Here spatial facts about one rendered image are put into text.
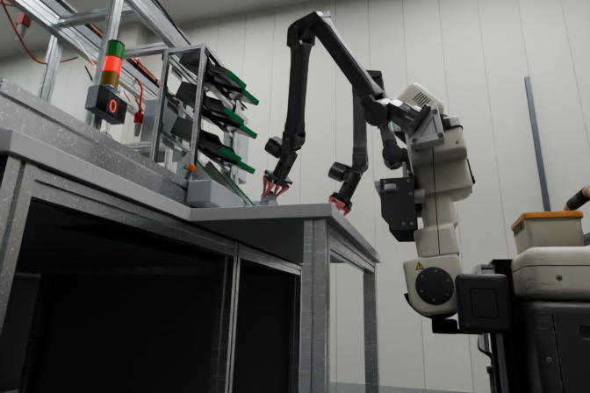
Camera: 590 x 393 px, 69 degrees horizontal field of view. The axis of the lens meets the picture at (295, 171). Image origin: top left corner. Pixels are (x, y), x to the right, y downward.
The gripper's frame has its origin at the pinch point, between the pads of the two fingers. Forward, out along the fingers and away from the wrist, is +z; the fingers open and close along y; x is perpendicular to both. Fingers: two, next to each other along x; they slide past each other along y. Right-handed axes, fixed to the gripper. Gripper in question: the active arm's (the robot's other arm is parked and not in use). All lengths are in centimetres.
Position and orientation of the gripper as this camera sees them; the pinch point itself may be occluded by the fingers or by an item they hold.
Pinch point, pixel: (269, 196)
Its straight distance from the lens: 165.6
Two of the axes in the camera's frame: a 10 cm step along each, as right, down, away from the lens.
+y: -7.8, -2.0, -6.0
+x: 4.6, 4.7, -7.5
